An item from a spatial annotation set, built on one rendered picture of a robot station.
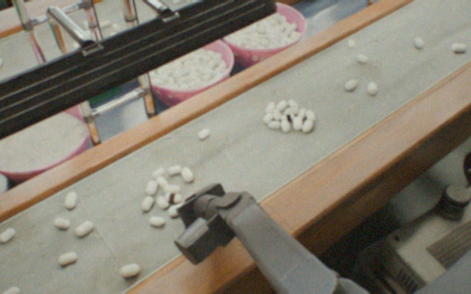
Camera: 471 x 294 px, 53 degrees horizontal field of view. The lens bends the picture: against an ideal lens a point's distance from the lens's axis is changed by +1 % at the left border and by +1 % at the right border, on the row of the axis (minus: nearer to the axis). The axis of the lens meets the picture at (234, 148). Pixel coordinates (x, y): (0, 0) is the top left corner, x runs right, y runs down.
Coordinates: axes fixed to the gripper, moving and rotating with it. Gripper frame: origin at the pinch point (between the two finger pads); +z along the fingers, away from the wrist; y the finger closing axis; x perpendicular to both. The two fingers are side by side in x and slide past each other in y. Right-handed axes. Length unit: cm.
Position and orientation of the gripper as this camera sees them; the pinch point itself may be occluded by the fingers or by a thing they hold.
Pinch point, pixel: (188, 204)
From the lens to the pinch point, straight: 98.4
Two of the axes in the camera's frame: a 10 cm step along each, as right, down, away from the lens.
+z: -4.8, 0.1, 8.8
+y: -7.8, 4.6, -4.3
